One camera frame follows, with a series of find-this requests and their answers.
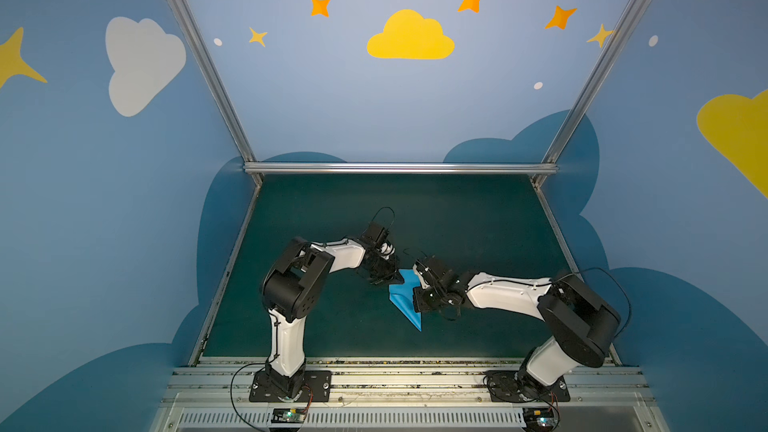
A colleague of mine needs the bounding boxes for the blue square paper sheet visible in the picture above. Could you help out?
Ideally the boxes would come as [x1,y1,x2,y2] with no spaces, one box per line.
[388,269,422,332]

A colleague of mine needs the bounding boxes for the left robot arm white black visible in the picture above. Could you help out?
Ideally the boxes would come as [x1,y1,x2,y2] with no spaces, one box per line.
[261,222,404,398]

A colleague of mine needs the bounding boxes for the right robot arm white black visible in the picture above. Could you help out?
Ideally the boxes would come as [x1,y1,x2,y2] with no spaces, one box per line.
[413,257,621,402]

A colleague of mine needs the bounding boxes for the right green circuit board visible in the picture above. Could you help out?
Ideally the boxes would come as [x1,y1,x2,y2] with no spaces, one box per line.
[523,408,558,431]

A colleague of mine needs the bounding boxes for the green circuit board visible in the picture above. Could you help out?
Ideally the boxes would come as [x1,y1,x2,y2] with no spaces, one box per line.
[271,408,307,424]
[523,408,558,431]

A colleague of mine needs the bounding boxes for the back horizontal aluminium bar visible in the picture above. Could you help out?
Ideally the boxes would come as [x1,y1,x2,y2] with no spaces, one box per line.
[244,162,558,176]

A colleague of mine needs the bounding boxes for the left green circuit board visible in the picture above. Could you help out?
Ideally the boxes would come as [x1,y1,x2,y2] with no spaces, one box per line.
[271,408,307,424]

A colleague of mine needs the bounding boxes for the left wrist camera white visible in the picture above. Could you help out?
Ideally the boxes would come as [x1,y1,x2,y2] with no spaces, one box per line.
[379,242,395,257]

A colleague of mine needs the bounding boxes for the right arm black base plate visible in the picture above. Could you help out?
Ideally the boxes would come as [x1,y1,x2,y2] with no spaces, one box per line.
[483,370,571,403]

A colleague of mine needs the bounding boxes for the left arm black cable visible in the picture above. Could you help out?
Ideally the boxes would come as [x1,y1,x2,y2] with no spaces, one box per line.
[230,206,397,432]

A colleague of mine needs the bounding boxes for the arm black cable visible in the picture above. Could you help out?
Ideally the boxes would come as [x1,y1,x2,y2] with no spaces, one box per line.
[403,247,633,430]
[230,206,397,432]

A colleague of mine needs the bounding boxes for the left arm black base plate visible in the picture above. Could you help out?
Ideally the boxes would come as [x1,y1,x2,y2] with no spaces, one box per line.
[248,370,333,403]

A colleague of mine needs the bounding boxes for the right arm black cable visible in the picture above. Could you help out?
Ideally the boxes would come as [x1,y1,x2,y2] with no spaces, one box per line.
[403,247,633,430]

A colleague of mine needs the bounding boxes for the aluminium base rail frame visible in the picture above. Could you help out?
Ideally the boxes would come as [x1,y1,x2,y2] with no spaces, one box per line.
[150,357,670,431]

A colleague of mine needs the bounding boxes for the left slanted aluminium post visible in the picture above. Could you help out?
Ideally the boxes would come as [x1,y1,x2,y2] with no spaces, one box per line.
[166,0,257,165]

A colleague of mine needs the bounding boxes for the slanted aluminium post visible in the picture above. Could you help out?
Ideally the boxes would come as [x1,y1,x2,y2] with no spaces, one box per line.
[542,0,653,168]
[166,0,257,165]

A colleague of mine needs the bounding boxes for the right slanted aluminium post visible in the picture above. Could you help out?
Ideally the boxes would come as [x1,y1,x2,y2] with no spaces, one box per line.
[542,0,653,168]

